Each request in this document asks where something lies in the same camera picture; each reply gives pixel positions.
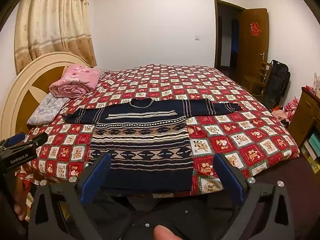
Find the pile of red pink clothes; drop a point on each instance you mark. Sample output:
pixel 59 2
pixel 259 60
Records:
pixel 287 110

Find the person's dark trousers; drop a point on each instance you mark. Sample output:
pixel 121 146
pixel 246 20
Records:
pixel 170 207

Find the brown wooden cabinet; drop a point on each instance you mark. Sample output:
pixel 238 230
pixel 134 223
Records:
pixel 303 115

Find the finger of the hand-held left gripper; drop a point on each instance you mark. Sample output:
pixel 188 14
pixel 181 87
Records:
pixel 37 139
pixel 17 138

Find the navy patterned knit sweater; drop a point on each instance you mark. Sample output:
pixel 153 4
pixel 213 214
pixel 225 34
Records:
pixel 142 140

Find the black bag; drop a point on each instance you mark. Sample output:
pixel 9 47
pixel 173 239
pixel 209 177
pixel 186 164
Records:
pixel 278 80

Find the brown wooden door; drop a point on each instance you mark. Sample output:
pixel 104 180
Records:
pixel 252 55

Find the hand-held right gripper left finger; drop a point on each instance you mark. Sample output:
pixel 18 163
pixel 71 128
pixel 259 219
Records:
pixel 99 171

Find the person's right hand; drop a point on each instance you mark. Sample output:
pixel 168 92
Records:
pixel 166 233

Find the wooden chair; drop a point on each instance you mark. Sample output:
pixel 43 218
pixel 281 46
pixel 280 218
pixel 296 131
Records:
pixel 257 80

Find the beige patterned curtain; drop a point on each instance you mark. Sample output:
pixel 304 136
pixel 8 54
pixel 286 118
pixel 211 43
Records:
pixel 55 25

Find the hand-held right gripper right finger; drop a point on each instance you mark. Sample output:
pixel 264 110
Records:
pixel 226 172

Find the striped pillow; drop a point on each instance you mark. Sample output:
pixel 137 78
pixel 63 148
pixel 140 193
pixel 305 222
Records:
pixel 105 72

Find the person's left hand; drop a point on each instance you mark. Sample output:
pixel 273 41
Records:
pixel 21 205

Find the red paper door decoration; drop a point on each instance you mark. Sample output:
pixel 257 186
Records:
pixel 254 29

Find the red checkered cartoon bedspread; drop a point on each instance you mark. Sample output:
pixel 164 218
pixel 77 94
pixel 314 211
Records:
pixel 225 135

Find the cream and brown headboard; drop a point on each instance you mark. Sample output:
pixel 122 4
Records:
pixel 25 87

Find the pale floral pillow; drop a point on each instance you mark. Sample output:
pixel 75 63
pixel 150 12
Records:
pixel 47 110

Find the pink folded quilt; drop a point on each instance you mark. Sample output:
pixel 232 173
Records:
pixel 77 80

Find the dark wooden door frame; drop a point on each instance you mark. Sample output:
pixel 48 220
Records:
pixel 216 30

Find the row of folders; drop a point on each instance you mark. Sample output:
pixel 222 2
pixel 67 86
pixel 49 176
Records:
pixel 312 150

